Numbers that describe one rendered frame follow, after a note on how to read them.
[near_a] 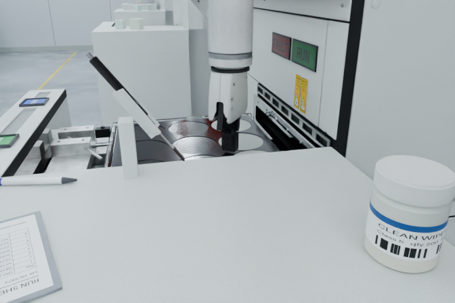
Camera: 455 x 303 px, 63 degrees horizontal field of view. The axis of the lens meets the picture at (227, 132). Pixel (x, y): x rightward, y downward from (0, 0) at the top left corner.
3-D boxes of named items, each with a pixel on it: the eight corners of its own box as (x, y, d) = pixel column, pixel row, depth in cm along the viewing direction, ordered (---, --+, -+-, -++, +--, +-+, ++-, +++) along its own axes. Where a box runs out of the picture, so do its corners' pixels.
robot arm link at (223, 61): (220, 47, 76) (220, 61, 78) (200, 53, 69) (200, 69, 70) (258, 49, 73) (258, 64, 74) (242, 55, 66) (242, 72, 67)
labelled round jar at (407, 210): (406, 227, 43) (422, 151, 39) (453, 269, 36) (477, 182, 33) (350, 235, 41) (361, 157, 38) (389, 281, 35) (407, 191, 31)
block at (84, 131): (96, 135, 93) (94, 124, 92) (94, 140, 90) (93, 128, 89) (61, 138, 91) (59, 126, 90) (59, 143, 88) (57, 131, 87)
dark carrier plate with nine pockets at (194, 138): (248, 117, 102) (248, 115, 102) (298, 174, 70) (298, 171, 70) (118, 126, 95) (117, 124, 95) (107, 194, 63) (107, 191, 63)
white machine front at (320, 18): (235, 99, 145) (236, -11, 131) (338, 215, 71) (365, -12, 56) (227, 100, 144) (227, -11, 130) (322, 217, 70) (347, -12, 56)
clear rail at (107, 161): (117, 126, 96) (117, 121, 96) (106, 201, 62) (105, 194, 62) (112, 126, 96) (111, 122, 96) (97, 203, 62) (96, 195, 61)
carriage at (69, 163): (97, 145, 95) (96, 134, 94) (76, 229, 61) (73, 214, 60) (64, 147, 93) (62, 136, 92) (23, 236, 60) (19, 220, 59)
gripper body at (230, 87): (223, 57, 77) (223, 108, 81) (200, 65, 69) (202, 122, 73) (257, 59, 75) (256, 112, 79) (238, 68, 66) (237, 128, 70)
